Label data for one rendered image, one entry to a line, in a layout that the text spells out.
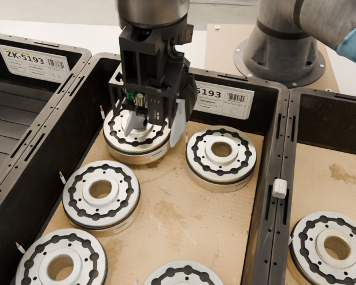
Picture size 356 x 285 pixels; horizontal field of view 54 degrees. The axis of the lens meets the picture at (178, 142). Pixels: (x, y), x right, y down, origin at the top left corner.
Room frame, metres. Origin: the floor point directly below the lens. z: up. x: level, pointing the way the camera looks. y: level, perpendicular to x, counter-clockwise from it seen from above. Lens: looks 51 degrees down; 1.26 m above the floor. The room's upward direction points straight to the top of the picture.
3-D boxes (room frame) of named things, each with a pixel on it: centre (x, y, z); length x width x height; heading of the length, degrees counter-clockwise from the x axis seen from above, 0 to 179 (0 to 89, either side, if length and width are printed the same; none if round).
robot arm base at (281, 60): (0.61, -0.21, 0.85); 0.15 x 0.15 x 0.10
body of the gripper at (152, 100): (0.32, 0.03, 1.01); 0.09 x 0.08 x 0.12; 165
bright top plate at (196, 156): (0.31, -0.06, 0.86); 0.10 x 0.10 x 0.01
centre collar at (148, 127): (0.35, 0.06, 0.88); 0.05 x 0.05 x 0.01
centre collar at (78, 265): (0.14, 0.13, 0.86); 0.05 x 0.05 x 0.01
